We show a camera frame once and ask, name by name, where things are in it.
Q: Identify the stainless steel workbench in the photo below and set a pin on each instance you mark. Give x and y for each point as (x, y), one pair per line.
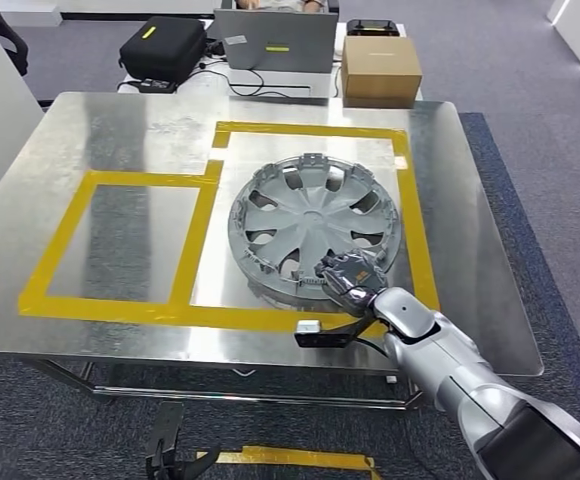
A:
(120, 132)

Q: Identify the grey laptop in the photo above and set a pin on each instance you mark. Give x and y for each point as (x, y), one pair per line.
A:
(275, 40)

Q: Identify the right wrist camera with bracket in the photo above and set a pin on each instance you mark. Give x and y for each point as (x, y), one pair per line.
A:
(320, 338)

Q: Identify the black carrying case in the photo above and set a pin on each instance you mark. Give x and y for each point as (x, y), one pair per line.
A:
(162, 50)

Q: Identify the brown cardboard box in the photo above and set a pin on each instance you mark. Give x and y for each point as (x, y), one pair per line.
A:
(380, 69)

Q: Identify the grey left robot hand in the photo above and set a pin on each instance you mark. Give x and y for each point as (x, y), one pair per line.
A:
(180, 467)

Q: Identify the small black adapter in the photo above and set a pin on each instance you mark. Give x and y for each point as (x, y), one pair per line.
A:
(157, 86)

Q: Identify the grey plastic wheel hubcap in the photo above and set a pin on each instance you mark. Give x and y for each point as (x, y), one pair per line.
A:
(315, 222)

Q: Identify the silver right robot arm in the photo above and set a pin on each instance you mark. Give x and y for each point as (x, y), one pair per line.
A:
(445, 364)

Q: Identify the black flat device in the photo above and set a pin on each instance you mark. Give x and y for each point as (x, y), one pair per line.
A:
(372, 28)

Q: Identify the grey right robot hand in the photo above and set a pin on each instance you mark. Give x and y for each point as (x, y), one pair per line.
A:
(353, 281)

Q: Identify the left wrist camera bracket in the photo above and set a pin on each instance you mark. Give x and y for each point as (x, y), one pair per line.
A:
(168, 424)

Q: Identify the white desk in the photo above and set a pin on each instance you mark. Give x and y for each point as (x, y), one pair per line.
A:
(205, 83)

